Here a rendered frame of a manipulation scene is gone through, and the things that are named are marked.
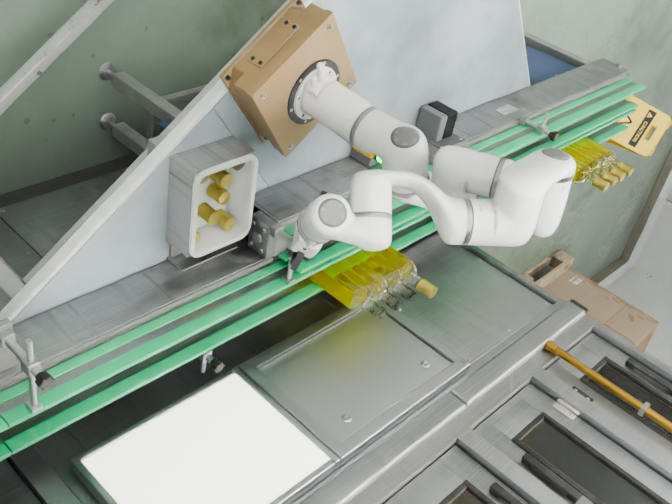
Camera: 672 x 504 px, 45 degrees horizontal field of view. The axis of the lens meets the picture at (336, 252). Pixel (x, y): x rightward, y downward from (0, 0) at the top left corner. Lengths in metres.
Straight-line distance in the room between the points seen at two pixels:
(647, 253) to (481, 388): 6.46
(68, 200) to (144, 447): 0.95
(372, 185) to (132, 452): 0.74
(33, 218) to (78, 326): 0.72
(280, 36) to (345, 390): 0.80
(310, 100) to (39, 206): 0.98
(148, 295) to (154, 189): 0.23
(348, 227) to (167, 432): 0.64
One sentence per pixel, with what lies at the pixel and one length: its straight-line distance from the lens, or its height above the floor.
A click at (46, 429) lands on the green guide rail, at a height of 0.96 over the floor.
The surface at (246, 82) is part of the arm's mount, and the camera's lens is 1.70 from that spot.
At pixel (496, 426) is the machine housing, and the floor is 1.46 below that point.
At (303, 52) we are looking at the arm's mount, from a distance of 1.72.
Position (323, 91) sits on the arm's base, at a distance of 1.75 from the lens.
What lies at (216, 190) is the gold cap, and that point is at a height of 0.80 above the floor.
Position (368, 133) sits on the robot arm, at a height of 1.04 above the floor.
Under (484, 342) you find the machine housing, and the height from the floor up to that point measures 1.28.
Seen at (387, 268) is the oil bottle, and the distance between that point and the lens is 2.03.
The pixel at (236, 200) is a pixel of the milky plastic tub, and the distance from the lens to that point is 1.88.
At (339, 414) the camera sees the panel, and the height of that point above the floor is 1.23.
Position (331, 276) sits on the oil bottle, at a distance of 1.96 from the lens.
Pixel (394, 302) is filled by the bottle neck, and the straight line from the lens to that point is 1.96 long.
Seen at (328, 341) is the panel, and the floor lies 1.05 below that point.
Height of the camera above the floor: 1.93
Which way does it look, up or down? 29 degrees down
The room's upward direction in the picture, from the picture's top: 126 degrees clockwise
